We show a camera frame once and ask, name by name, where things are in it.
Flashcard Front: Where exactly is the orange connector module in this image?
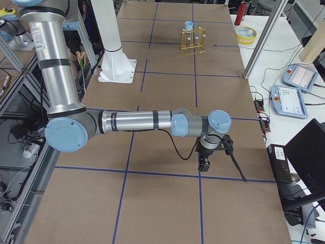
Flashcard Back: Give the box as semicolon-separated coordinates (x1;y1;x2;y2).
253;100;265;112
259;117;271;133

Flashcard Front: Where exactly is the black monitor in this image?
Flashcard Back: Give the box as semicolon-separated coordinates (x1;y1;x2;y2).
282;119;324;211

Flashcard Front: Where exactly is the green handled tool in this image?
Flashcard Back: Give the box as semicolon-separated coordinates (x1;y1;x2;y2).
79;51;86;92

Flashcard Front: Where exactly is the wooden board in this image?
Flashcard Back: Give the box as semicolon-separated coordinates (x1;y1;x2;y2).
299;21;325;63

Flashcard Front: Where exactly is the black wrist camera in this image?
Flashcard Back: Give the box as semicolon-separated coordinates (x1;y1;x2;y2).
222;134;234;156

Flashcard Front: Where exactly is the near teach pendant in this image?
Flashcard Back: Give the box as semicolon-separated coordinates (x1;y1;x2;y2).
271;85;308;119

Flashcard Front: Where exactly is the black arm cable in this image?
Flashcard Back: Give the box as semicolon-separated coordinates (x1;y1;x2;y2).
132;128;247;182

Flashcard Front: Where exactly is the red thermos bottle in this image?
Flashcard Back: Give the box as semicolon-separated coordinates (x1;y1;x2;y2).
234;2;247;26

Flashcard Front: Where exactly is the black computer box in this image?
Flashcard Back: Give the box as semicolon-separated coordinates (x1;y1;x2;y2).
267;144;293;184

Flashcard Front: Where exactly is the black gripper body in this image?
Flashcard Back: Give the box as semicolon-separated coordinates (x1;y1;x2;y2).
196;139;220;171

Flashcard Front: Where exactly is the person in black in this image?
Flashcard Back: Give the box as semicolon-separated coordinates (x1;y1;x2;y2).
62;0;90;93

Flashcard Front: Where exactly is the orange connector module far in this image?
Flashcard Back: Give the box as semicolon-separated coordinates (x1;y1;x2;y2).
253;100;265;112

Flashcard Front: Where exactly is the aluminium frame post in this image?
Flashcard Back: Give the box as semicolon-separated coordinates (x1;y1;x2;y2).
243;0;288;79

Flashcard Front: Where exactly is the teach pendant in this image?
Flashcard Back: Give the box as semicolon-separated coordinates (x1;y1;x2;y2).
271;85;308;119
282;64;318;93

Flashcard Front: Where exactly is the light blue cup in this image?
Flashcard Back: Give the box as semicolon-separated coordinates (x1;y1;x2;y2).
184;21;193;32

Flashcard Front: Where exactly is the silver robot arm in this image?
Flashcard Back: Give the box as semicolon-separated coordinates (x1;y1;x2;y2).
16;1;233;172

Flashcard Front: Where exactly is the orange connector module near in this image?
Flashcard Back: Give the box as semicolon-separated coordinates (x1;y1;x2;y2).
259;117;271;133

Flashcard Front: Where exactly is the white power strip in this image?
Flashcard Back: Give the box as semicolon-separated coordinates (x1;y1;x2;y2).
22;143;40;158

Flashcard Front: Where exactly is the yellow bowl with blue plate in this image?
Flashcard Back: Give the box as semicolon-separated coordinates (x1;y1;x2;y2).
235;26;257;45

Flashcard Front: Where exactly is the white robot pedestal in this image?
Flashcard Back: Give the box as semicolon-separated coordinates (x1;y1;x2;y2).
91;0;137;84

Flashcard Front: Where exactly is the far teach pendant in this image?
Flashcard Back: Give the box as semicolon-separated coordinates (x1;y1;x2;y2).
282;64;318;93

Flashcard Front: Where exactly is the gold wire cup holder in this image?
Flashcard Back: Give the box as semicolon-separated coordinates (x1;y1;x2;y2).
179;26;206;56

